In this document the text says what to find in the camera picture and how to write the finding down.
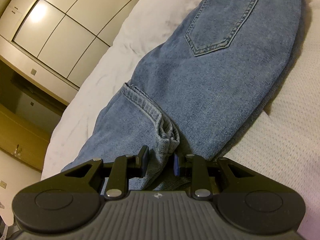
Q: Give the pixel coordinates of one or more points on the white wardrobe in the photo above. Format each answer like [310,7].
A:
[56,44]

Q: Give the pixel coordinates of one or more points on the lavender duvet cover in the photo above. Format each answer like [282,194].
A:
[282,144]

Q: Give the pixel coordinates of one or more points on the blue denim jeans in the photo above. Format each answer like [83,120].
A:
[199,90]

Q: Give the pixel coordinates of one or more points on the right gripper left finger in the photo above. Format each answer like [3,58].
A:
[74,197]

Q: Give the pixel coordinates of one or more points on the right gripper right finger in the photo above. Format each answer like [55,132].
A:
[242,197]

